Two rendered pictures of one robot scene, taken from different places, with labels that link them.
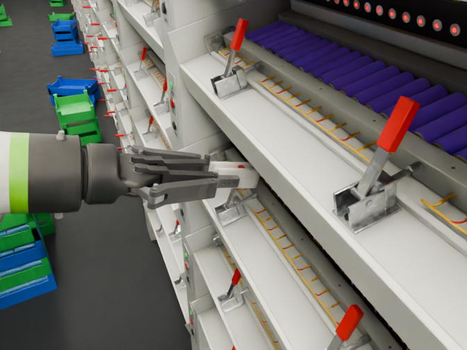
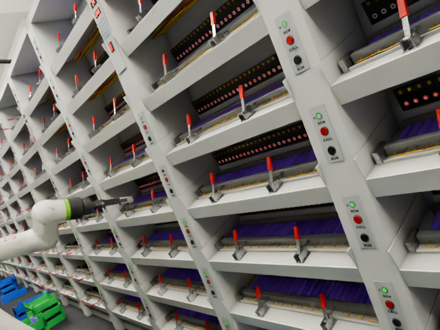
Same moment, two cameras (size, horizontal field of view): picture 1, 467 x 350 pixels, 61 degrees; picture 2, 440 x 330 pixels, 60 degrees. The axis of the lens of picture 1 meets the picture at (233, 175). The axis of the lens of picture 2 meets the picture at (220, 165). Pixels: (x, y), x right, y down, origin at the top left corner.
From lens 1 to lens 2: 1.35 m
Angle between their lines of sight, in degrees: 32
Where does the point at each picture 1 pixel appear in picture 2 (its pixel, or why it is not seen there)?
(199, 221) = (127, 241)
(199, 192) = (115, 201)
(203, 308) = (146, 289)
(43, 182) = (73, 204)
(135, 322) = not seen: outside the picture
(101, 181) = (87, 203)
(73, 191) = (80, 205)
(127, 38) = not seen: hidden behind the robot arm
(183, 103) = (104, 195)
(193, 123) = not seen: hidden behind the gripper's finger
